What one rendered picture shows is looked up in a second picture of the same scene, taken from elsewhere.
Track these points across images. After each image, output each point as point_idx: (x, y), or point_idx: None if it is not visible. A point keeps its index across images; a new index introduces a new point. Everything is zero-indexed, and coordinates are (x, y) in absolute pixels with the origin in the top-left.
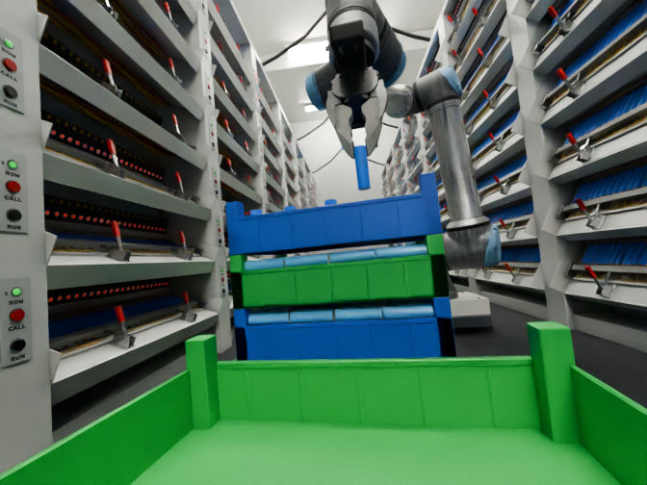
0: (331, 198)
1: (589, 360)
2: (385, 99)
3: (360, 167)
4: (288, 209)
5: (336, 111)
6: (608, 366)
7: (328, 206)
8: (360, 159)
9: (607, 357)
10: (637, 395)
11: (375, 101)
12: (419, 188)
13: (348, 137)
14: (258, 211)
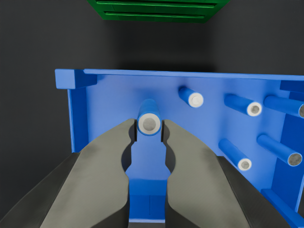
0: (193, 97)
1: (17, 197)
2: (16, 210)
3: (151, 103)
4: (253, 100)
5: (234, 206)
6: (11, 187)
7: (192, 72)
8: (149, 105)
9: (5, 200)
10: (18, 149)
11: (59, 211)
12: (81, 83)
13: (175, 128)
14: (299, 104)
